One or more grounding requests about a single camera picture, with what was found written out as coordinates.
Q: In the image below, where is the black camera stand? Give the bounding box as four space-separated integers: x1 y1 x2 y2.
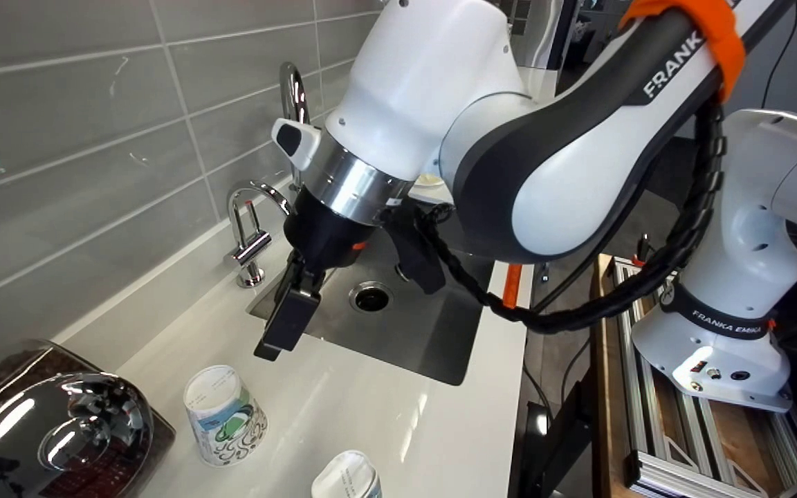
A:
506 267 606 498

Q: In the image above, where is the orange strip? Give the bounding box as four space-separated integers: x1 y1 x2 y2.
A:
499 260 525 313

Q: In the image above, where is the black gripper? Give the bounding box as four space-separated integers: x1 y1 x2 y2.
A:
251 187 377 365

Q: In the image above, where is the small chrome faucet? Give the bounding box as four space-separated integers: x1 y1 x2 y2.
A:
225 178 297 292

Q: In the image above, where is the paper cup with brown swirls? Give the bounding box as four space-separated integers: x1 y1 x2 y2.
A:
310 449 386 498
180 362 271 469

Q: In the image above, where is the aluminium base frame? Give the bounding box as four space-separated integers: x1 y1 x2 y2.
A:
613 256 797 498

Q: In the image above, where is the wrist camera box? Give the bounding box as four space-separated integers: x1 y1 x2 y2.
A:
269 115 325 174

